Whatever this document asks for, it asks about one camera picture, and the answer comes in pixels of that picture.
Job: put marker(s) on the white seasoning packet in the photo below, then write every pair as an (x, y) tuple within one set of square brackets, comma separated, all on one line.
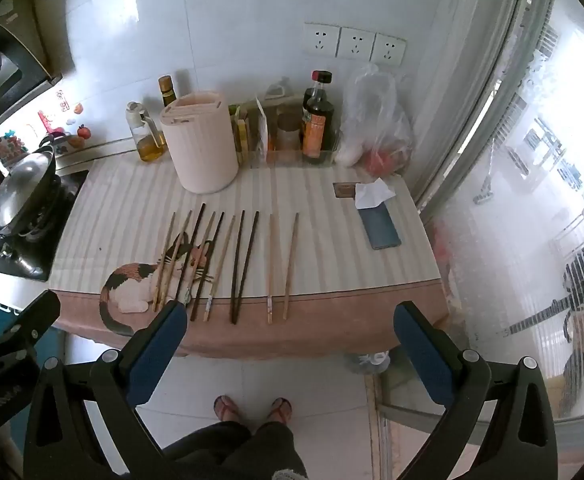
[(262, 125)]

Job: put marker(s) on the black range hood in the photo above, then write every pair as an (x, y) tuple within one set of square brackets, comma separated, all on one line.
[(2, 45)]

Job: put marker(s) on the clear seasoning jar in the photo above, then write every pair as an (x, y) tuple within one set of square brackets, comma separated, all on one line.
[(287, 132)]

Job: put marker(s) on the small brown card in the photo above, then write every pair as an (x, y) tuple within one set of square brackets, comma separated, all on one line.
[(344, 190)]

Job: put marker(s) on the clear plastic organizer tray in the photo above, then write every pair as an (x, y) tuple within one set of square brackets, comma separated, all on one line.
[(292, 158)]

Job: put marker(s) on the glass sliding door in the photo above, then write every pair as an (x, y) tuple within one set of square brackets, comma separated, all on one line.
[(522, 185)]

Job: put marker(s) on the person's dark trousers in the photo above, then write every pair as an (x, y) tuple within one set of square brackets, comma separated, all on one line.
[(242, 452)]

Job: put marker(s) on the striped cat print tablecloth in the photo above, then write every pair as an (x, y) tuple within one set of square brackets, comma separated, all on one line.
[(122, 200)]

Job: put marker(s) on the person's right sandalled foot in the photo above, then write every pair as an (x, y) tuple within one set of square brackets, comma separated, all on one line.
[(279, 408)]

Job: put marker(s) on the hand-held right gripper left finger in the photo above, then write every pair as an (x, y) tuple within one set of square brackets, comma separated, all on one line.
[(157, 355)]

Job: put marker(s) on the dark sauce bottle orange label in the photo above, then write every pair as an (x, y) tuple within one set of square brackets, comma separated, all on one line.
[(317, 120)]

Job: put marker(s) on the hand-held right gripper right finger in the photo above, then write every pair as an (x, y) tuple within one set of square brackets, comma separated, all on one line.
[(422, 355)]

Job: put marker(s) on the pale cylindrical utensil holder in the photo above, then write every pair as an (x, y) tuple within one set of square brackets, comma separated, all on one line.
[(199, 142)]

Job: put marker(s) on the steel wok with lid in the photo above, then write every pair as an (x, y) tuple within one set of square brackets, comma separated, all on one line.
[(22, 195)]

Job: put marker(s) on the person's left sandalled foot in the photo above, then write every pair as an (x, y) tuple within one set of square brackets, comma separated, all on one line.
[(227, 407)]

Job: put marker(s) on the clear plastic bag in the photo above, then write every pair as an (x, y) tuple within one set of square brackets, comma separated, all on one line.
[(379, 120)]

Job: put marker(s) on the glass oil dispenser bottle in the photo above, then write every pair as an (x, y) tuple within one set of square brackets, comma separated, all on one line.
[(146, 137)]

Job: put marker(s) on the white wall socket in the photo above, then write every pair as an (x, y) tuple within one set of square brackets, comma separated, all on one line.
[(320, 40), (354, 44), (388, 49)]

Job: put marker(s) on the small dark bottle gold cap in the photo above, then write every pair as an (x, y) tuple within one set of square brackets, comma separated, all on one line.
[(167, 91)]

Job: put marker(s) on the person's sandalled foot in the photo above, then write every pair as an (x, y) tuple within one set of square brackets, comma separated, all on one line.
[(227, 407), (279, 408)]

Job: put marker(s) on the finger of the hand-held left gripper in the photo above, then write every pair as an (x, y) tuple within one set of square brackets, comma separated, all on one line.
[(37, 322)]

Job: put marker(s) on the white tissue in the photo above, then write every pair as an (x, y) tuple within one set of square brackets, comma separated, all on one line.
[(372, 194)]

